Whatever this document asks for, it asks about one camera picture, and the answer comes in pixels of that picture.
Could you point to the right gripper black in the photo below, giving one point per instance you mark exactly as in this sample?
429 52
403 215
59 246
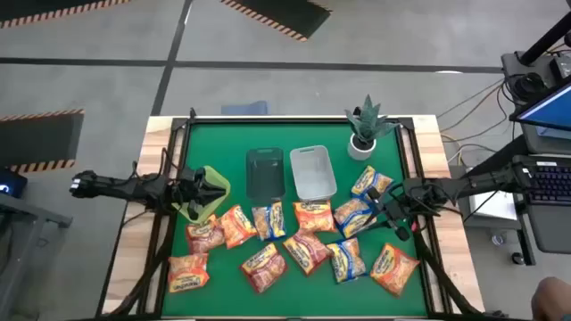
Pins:
401 205

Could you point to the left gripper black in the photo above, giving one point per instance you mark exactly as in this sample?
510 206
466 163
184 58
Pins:
192 187

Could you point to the blue Maruchan noodle packet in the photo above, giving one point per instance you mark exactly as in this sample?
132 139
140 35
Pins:
346 260
370 180
350 218
269 221

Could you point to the orange Maruchan noodle packet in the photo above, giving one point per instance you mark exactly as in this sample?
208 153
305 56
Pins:
237 225
394 269
314 216
187 272

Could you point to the red Maruchan noodle packet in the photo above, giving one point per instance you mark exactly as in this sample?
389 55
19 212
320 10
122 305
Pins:
264 267
307 251
204 236

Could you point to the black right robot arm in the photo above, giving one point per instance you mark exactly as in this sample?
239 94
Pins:
482 180

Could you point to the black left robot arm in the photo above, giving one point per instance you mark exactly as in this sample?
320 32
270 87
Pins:
125 187

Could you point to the yellow-green plastic bin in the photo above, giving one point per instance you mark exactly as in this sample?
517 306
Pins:
219 179

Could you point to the dark green plastic bin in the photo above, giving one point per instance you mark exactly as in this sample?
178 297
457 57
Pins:
265 174

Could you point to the snake plant in white pot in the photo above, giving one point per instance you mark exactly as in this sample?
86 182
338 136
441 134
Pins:
357 151

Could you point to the white plastic bin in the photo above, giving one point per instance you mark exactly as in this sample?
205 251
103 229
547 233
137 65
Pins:
312 174

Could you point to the white labelled box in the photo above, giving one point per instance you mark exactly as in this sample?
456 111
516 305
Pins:
495 207

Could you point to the green felt table mat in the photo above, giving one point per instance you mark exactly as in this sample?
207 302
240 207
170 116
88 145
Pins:
290 303

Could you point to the small grey round object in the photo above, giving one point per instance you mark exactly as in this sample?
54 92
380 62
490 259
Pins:
498 239

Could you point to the black caster wheel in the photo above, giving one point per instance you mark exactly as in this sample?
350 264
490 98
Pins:
517 257

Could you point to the grey computer cart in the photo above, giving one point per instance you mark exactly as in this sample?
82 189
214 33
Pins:
553 232

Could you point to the black backlit keyboard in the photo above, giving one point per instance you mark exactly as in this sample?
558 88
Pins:
553 183

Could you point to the black hazard-striped floor mat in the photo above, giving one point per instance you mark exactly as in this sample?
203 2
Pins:
35 138
44 6
285 11

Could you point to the person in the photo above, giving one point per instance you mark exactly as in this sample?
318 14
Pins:
553 303

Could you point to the grey metal desk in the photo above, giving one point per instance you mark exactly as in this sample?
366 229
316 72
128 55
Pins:
18 232

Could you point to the black computer blue light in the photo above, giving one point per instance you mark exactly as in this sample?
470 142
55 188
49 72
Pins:
13 185

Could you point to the computer monitor blue screen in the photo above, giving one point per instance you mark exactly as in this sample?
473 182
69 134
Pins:
548 111

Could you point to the small black box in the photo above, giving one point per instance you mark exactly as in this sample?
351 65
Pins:
562 67

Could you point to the black stand pole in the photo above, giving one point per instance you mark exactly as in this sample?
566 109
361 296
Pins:
546 40

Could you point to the black metal table frame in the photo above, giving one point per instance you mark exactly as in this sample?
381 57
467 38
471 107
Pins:
179 123

